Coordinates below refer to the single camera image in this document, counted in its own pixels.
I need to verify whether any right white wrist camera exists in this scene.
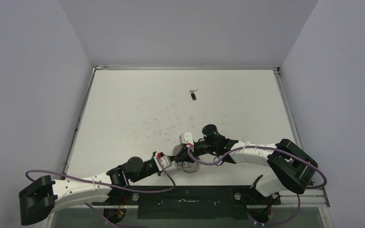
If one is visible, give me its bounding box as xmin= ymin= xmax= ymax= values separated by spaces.
xmin=179 ymin=133 xmax=194 ymax=149

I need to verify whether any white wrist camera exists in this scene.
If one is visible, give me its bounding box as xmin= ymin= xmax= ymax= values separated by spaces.
xmin=179 ymin=133 xmax=194 ymax=149
xmin=153 ymin=152 xmax=172 ymax=172

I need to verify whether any far key with black tag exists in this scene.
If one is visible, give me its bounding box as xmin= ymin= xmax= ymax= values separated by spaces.
xmin=189 ymin=89 xmax=198 ymax=101

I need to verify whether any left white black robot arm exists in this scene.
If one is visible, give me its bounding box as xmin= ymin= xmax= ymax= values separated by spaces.
xmin=19 ymin=152 xmax=176 ymax=226

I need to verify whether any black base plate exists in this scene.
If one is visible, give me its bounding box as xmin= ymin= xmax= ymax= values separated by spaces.
xmin=93 ymin=185 xmax=281 ymax=219

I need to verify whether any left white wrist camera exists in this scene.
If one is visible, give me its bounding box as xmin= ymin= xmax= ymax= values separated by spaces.
xmin=153 ymin=152 xmax=172 ymax=172

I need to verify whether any metal keyring chain loop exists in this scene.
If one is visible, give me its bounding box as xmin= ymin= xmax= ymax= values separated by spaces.
xmin=172 ymin=144 xmax=202 ymax=174

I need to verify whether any aluminium frame rail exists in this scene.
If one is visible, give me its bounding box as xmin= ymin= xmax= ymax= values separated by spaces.
xmin=46 ymin=185 xmax=330 ymax=209

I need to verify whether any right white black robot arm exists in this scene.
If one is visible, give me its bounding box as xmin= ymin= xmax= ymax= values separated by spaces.
xmin=174 ymin=124 xmax=318 ymax=197

